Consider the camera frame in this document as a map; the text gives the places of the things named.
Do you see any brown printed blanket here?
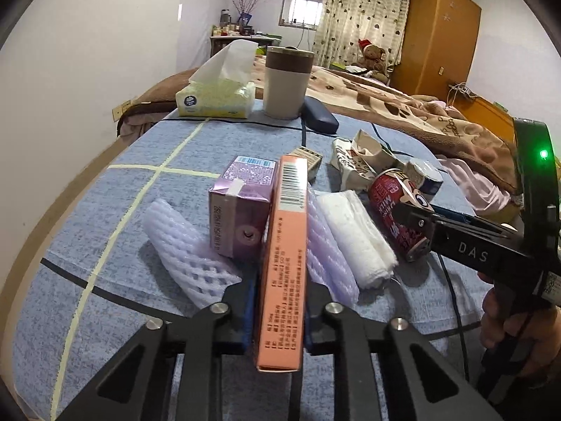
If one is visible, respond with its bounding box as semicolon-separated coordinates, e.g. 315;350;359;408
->
116;66;522;196

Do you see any blue checked tablecloth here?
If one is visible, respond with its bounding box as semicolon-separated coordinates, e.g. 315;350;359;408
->
13;107;496;421

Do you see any yellow tissue pack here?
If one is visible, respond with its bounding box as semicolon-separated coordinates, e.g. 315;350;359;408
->
175;39;259;119

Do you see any pink cloth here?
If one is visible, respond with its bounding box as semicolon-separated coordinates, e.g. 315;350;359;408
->
438;155;513;218

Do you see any red crushed drink can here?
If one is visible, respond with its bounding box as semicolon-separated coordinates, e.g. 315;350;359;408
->
367;169;435;263

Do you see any orange wooden nightstand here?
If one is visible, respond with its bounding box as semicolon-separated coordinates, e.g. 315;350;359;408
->
451;96;515;141

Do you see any cluttered dresser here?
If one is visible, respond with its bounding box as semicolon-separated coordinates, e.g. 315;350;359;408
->
209;31;283;60

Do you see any purple drink carton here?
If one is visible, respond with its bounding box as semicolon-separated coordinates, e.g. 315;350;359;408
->
208;155;279;259

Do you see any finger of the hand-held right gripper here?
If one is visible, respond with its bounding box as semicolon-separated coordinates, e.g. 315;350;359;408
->
432;208;518;234
390;202;443;246

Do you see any small brown cardboard box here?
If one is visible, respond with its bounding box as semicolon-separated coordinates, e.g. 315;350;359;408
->
290;146;324;181

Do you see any beige mug with brown band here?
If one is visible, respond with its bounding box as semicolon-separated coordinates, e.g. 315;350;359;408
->
263;46;315;120

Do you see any white foam fruit net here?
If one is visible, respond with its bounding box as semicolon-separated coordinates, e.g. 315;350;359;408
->
307;188;360;305
142;199;244;310

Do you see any black cable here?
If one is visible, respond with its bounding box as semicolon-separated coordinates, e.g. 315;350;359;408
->
370;120;472;384

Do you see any heart patterned curtain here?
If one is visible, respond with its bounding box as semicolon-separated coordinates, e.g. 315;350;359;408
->
312;0;413;68

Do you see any patterned crushed paper cup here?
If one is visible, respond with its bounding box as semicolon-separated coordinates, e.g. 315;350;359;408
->
330;137;373;193

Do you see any blue glasses case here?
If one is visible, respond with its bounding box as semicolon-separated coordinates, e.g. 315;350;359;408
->
302;95;340;134

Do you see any brown teddy bear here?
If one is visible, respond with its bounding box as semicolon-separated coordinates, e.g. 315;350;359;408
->
354;39;390;84

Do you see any white folded towel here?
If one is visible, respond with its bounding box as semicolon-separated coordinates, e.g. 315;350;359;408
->
316;190;399;290

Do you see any orange cardboard box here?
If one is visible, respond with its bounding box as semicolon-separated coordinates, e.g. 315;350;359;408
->
255;154;310;373

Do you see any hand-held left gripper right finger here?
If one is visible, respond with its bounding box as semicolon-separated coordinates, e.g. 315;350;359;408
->
302;283;505;421

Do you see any silver blue can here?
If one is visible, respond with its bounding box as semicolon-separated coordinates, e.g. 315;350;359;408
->
405;159;444;198

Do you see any cream crushed paper cup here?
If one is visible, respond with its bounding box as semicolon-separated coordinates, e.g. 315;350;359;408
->
353;129;410;172

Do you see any orange wooden wardrobe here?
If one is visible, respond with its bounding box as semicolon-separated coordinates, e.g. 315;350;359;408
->
390;0;482;97

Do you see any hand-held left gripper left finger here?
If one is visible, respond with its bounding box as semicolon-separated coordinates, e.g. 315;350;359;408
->
57;278;259;421

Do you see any person's right hand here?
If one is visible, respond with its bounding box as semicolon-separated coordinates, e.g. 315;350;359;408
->
478;272;561;389

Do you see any window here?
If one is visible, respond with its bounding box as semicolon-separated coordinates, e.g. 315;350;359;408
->
280;0;325;27

